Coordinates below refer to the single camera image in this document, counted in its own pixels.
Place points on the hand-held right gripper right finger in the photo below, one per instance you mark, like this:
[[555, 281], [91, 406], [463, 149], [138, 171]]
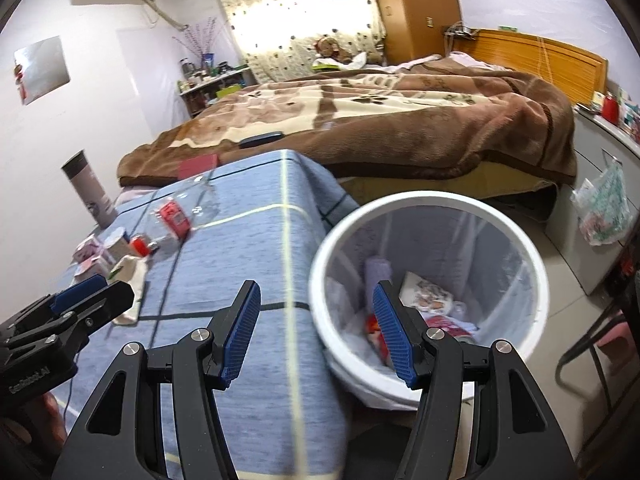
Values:
[[392, 335]]

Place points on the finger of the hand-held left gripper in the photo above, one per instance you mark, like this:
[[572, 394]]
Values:
[[100, 310], [77, 292]]

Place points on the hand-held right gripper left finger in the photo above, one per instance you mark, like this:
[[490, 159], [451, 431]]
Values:
[[240, 330]]

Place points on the cream paper packet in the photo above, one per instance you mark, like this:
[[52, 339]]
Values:
[[127, 290]]

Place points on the patterned paper cup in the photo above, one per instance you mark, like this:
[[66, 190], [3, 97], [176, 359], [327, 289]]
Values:
[[430, 295]]

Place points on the white printed tub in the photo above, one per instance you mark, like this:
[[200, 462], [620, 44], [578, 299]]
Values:
[[117, 247]]

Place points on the white rimmed trash bin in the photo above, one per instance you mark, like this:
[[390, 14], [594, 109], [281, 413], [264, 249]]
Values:
[[320, 270]]

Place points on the clear plastic bottle red label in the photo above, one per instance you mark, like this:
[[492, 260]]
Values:
[[172, 215]]

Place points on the person's left hand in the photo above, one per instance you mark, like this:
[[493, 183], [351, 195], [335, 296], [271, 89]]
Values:
[[47, 415]]

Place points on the blue checked tablecloth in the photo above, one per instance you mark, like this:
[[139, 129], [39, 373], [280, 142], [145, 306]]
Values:
[[240, 240]]

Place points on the grey thermos tumbler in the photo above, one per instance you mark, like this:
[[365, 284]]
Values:
[[90, 190]]

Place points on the olive bed base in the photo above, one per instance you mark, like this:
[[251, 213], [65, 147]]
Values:
[[425, 187]]

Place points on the black phone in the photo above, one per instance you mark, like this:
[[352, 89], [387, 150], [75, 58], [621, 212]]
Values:
[[260, 140]]

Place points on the black metal chair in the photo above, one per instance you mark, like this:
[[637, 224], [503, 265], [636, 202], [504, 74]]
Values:
[[600, 325]]

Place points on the brown printed blanket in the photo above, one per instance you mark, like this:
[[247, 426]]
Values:
[[400, 125]]

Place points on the red hanging ornament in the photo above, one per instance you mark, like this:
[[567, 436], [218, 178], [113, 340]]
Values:
[[20, 80]]

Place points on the pink plastic stool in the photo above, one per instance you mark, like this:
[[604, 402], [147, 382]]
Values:
[[617, 335]]

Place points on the cluttered white shelf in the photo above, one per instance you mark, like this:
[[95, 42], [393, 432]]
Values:
[[210, 90]]

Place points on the green printed plastic bag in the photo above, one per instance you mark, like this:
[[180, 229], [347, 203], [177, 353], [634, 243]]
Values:
[[602, 205]]

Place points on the grey nightstand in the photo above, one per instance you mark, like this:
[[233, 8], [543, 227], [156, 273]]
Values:
[[595, 160]]

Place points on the green flat box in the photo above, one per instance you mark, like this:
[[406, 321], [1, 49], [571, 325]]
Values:
[[327, 66]]

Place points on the white cloth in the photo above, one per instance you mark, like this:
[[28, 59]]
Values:
[[356, 60]]

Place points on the purple flower branches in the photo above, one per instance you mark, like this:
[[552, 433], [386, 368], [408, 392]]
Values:
[[197, 40]]

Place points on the brown teddy bear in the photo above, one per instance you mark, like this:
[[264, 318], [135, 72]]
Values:
[[330, 49]]

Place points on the wrapped air conditioner pipe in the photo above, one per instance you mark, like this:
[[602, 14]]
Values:
[[160, 10]]

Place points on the power strip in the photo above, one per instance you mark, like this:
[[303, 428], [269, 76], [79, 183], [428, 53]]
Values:
[[460, 31]]

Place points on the wooden headboard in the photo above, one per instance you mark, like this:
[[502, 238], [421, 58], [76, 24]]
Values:
[[540, 60]]

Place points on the red jar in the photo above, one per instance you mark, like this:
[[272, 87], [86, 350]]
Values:
[[611, 107]]

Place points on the heart patterned curtain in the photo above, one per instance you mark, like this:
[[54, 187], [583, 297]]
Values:
[[290, 15]]

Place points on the green white boxes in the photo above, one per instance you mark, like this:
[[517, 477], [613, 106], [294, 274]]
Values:
[[630, 115]]

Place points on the wooden wardrobe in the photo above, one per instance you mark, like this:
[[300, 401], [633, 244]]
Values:
[[415, 10]]

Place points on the silver wall sheet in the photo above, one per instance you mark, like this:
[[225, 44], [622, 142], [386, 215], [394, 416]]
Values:
[[45, 67]]

